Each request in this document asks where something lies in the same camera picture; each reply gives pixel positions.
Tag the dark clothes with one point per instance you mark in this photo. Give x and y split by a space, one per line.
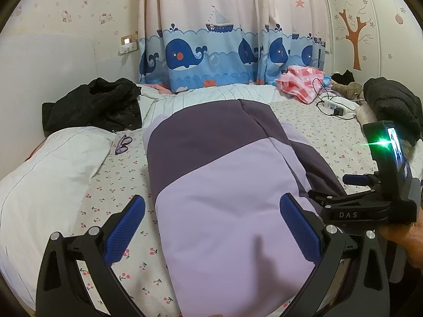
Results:
343 76

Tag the person's right hand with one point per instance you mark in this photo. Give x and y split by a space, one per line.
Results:
409 241

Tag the pink cloth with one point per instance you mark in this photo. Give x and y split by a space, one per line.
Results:
158 89

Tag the white striped duvet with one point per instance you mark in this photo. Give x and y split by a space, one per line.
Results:
205 97

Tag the lavender and purple jacket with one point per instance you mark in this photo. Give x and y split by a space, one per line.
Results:
224 178

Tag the black puffer jacket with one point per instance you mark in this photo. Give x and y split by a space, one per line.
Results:
391 105

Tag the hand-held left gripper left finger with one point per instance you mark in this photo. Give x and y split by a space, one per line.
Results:
127 228

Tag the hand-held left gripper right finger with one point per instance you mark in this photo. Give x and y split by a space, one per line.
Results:
299 228

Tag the black power adapter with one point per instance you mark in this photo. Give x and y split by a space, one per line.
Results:
338 112

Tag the purple eyeglasses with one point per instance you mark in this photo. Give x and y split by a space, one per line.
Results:
124 143

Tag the white pillow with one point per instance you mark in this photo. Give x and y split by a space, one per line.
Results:
43 178

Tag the cherry print bedsheet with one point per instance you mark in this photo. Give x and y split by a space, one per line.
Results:
132 178

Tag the whale print curtain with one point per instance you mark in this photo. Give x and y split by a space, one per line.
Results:
214 39

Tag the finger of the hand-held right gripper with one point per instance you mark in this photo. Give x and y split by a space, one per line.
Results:
357 179
363 213

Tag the beige fuzzy cloth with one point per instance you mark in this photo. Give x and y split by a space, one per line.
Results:
348 89

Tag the tree wall sticker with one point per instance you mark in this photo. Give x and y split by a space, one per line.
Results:
356 39

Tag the wall socket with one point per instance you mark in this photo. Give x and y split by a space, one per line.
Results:
128 43

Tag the pink plastic bag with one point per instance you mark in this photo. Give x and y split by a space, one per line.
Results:
299 84

